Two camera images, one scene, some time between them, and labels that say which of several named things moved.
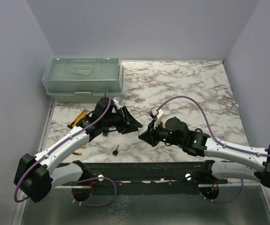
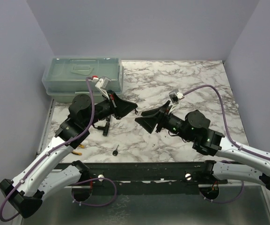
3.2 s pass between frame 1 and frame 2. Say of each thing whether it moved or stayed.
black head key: stayed
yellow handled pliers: stayed
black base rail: stayed
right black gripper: moved
